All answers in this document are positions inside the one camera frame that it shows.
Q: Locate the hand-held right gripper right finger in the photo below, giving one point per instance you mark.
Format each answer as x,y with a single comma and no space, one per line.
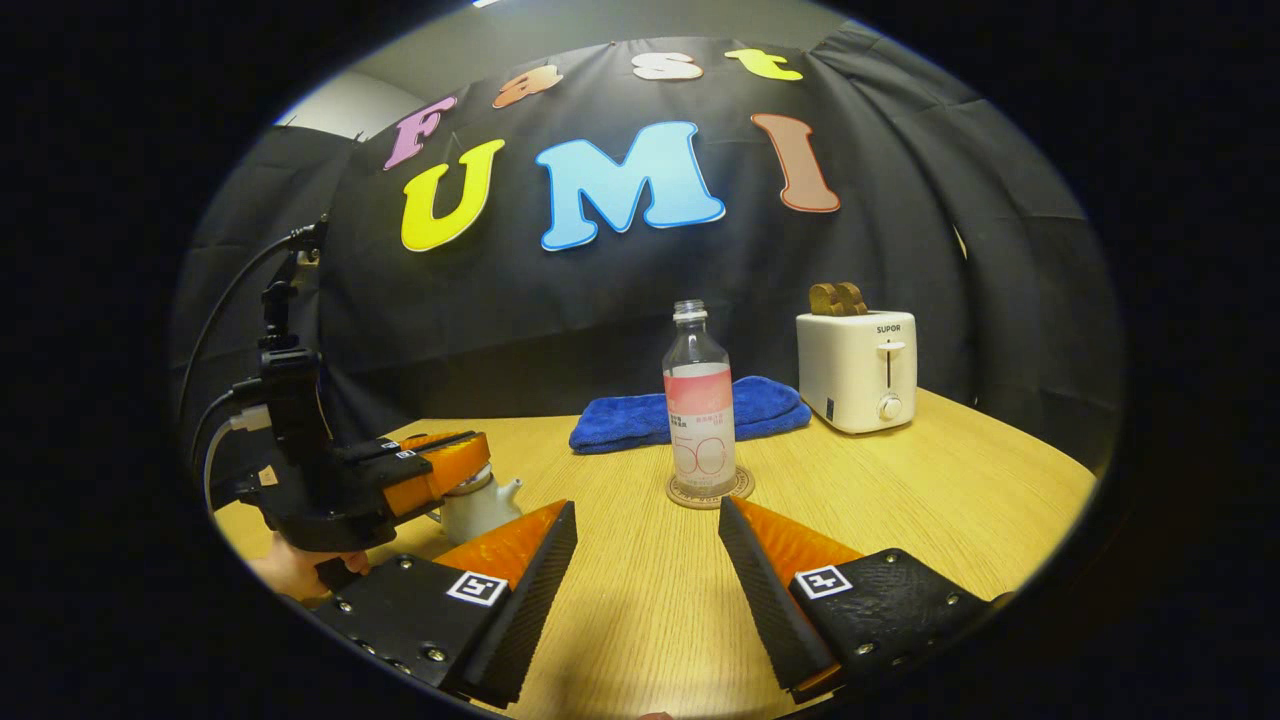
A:
765,600

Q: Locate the blue folded towel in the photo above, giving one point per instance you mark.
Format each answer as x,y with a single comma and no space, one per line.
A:
620,420

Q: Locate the white toaster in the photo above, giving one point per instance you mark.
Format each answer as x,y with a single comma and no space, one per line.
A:
850,375

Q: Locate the black backdrop cloth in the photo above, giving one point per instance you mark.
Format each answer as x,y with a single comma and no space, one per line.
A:
600,300

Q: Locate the white blue-patterned teacup lid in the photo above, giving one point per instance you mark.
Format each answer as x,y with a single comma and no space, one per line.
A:
478,486

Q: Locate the brown bread slices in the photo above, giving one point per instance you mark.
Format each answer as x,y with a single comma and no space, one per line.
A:
838,300

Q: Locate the round wooden coaster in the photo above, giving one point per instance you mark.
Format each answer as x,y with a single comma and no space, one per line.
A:
745,485

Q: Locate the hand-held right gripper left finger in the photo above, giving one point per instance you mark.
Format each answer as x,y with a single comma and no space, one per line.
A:
520,620

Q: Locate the white ceramic teacup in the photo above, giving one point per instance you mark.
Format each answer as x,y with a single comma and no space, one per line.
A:
475,518

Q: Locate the clear pink-label water bottle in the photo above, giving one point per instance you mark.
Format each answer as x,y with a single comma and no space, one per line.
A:
700,420

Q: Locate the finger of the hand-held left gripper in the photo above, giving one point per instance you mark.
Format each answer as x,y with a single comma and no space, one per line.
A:
385,450
410,470

